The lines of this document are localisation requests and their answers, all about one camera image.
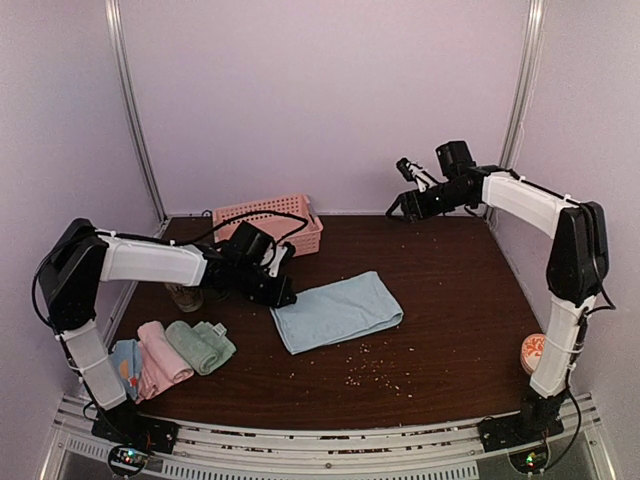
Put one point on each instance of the pink towel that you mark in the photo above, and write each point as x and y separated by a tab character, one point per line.
162	367

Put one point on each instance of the aluminium post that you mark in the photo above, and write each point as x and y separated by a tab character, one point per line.
524	85
133	118

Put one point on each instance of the right circuit board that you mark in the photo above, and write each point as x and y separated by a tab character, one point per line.
529	461

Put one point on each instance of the circuit board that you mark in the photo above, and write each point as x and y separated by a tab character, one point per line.
126	461
529	461

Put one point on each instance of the right aluminium post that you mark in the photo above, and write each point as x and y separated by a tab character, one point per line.
524	85

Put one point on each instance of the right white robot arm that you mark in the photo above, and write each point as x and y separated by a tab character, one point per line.
575	271

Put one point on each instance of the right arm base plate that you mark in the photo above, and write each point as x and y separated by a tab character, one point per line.
506	432

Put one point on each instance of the blue patterned towel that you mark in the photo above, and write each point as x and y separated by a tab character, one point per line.
127	360

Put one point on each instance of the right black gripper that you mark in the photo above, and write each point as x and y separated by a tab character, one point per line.
407	199

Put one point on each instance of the pink plastic basket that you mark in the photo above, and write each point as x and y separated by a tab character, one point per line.
290	218

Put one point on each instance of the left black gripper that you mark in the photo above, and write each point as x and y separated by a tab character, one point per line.
276	300

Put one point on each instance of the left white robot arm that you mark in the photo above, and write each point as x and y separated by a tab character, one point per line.
65	284

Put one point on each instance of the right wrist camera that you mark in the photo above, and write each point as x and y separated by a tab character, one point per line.
414	173

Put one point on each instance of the orange patterned coaster stack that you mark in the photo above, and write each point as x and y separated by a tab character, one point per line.
531	352

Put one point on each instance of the light blue towel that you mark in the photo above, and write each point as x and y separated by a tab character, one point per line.
338	312

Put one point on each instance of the left circuit board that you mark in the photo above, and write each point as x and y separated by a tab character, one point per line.
126	461

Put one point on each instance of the green rolled towel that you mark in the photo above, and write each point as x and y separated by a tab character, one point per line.
205	347

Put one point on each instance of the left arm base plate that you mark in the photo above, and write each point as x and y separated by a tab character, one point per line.
143	433

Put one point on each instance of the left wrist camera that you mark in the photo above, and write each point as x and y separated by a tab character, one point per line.
281	254

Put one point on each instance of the patterned ceramic mug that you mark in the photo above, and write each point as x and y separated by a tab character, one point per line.
187	299

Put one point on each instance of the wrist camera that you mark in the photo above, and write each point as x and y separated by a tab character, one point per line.
414	173
281	254

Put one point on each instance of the left aluminium post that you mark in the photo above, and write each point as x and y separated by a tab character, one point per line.
133	118

